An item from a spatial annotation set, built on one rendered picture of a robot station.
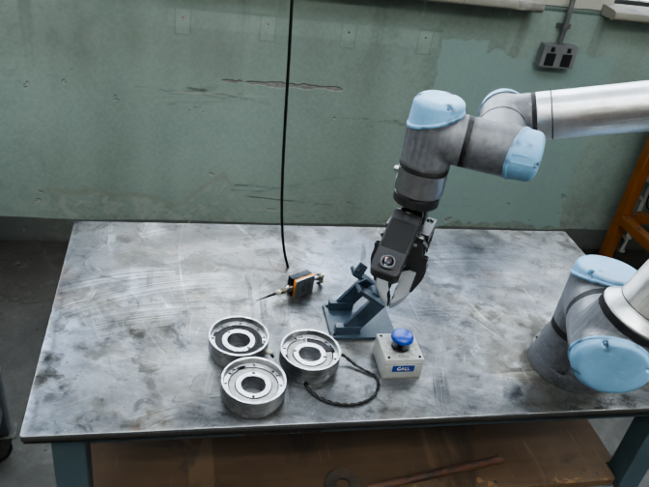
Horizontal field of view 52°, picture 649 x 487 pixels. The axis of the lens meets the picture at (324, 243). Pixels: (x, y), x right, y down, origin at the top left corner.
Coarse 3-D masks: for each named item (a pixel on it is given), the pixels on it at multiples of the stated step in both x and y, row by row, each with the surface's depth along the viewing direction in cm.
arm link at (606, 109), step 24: (504, 96) 103; (528, 96) 101; (552, 96) 100; (576, 96) 99; (600, 96) 97; (624, 96) 96; (648, 96) 95; (528, 120) 100; (552, 120) 99; (576, 120) 99; (600, 120) 98; (624, 120) 97; (648, 120) 96
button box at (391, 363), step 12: (384, 336) 118; (384, 348) 116; (396, 348) 115; (408, 348) 116; (384, 360) 114; (396, 360) 113; (408, 360) 114; (420, 360) 115; (384, 372) 115; (396, 372) 115; (408, 372) 116; (420, 372) 116
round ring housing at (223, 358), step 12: (216, 324) 116; (228, 324) 118; (252, 324) 119; (228, 336) 115; (240, 336) 117; (252, 336) 116; (264, 336) 116; (216, 348) 110; (228, 348) 113; (240, 348) 113; (264, 348) 112; (216, 360) 113; (228, 360) 110
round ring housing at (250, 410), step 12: (240, 360) 109; (252, 360) 110; (264, 360) 110; (228, 372) 108; (252, 372) 109; (276, 372) 109; (228, 384) 107; (240, 384) 106; (252, 384) 109; (264, 384) 108; (228, 396) 102; (252, 396) 104; (264, 396) 105; (276, 396) 103; (228, 408) 105; (240, 408) 102; (252, 408) 102; (264, 408) 102; (276, 408) 105
